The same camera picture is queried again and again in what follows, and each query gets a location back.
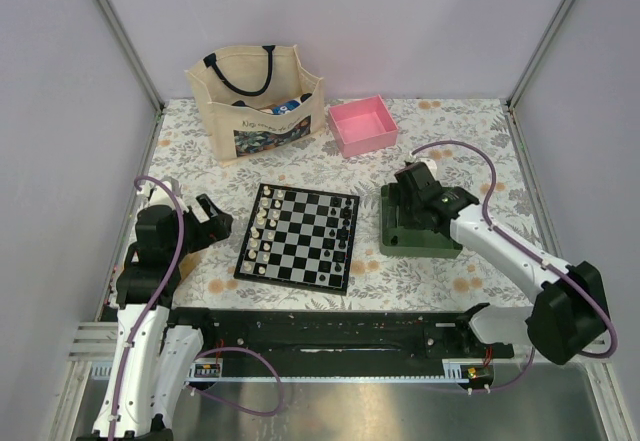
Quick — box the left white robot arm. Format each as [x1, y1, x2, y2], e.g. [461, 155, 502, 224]
[85, 190, 233, 440]

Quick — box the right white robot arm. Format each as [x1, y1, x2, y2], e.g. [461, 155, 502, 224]
[379, 162, 610, 365]

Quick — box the green plastic tray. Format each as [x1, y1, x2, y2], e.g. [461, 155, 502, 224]
[379, 183, 462, 259]

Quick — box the floral table mat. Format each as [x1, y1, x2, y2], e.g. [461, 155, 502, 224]
[148, 99, 540, 312]

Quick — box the pink plastic box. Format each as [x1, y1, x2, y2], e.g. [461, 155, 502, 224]
[328, 95, 398, 158]

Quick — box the black and white chessboard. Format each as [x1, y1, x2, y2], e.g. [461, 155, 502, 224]
[235, 183, 360, 295]

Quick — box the cream canvas tote bag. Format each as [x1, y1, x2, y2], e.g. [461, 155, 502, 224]
[186, 45, 325, 162]

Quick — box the blue white carton in bag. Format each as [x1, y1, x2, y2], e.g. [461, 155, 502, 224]
[270, 93, 312, 115]

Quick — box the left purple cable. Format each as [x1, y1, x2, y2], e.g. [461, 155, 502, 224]
[104, 175, 286, 441]

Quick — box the purple cable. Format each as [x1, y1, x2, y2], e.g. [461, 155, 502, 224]
[104, 175, 286, 441]
[409, 140, 619, 396]

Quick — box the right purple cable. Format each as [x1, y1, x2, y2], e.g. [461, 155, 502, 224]
[409, 140, 619, 396]

